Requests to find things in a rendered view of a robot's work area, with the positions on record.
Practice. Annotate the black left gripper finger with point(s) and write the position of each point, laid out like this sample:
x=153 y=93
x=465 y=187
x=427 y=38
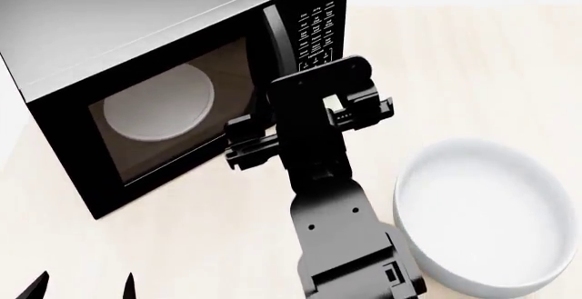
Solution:
x=34 y=287
x=130 y=287

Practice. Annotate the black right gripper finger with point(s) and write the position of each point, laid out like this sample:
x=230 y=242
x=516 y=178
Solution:
x=364 y=108
x=247 y=142

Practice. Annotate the black microwave control panel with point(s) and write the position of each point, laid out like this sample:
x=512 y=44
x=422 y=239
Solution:
x=318 y=23

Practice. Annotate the black microwave door with window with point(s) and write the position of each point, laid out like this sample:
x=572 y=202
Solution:
x=86 y=162

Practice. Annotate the grey black microwave oven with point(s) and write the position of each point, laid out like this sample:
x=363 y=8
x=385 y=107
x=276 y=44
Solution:
x=113 y=16

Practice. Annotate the white round turntable plate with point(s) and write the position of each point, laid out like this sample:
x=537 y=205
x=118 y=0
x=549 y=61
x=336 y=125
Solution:
x=159 y=103

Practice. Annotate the white round bowl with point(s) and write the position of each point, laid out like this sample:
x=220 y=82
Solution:
x=482 y=210

